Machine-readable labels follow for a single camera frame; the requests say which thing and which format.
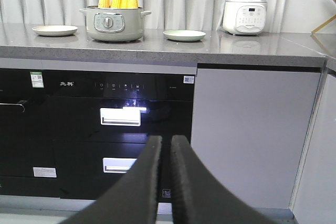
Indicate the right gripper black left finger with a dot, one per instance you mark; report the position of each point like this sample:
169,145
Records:
133,198

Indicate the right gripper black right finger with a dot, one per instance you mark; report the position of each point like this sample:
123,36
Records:
197,196

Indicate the black drawer dishwasher appliance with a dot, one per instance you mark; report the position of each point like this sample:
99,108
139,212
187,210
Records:
101,121

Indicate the grey cabinet door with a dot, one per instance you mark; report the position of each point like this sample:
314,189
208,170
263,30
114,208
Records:
249,128

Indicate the black built-in oven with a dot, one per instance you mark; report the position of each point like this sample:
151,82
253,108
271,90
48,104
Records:
27,159

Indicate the green round plate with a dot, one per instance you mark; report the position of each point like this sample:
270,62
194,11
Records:
184,35

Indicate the green electric cooking pot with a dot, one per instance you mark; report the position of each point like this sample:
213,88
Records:
115,24

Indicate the white round plate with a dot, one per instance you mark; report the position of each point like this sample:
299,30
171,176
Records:
55,30

